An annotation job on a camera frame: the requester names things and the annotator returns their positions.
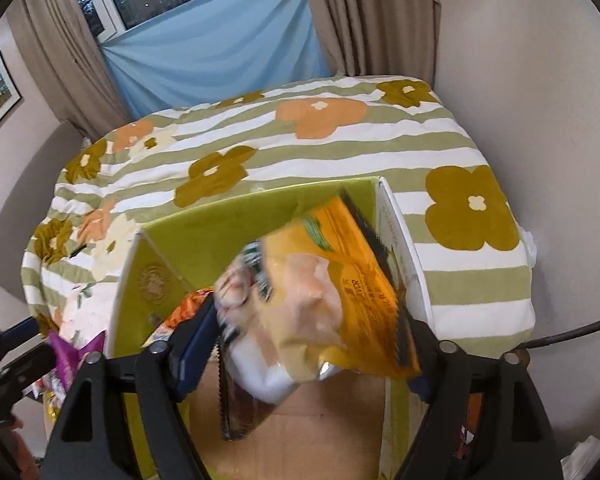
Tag person left hand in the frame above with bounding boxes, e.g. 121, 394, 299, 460
10, 418, 40, 480

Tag purple snack bag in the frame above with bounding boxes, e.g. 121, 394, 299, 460
47, 330, 106, 392

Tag white orange snack bag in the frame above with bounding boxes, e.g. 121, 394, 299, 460
143, 287, 213, 348

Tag blue cloth under window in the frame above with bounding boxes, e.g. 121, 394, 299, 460
100, 0, 332, 118

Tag green striped floral blanket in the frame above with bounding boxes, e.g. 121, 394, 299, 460
21, 76, 535, 356

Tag right beige curtain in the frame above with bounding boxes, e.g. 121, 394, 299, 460
308, 0, 440, 84

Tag black lamp stand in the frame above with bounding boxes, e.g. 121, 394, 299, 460
516, 320, 600, 350

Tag green cardboard box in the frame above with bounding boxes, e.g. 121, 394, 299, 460
107, 178, 430, 479

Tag left beige curtain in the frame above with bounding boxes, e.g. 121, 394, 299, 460
6, 0, 131, 139

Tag yellow brown chip bag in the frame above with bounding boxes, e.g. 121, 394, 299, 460
212, 192, 419, 441

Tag grey padded headboard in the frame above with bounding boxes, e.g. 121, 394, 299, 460
0, 120, 83, 301

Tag beige curtain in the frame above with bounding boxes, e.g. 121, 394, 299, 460
308, 0, 440, 84
6, 0, 131, 139

